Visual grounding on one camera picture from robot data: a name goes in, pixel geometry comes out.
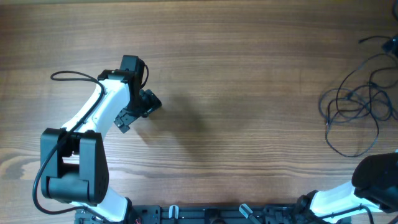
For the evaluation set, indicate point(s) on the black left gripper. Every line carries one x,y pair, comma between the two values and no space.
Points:
151,102

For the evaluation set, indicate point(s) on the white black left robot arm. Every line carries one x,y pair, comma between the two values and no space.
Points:
73,166

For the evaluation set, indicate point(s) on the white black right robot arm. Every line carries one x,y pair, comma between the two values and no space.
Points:
373,187

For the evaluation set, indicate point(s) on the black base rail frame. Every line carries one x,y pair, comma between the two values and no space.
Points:
268,214

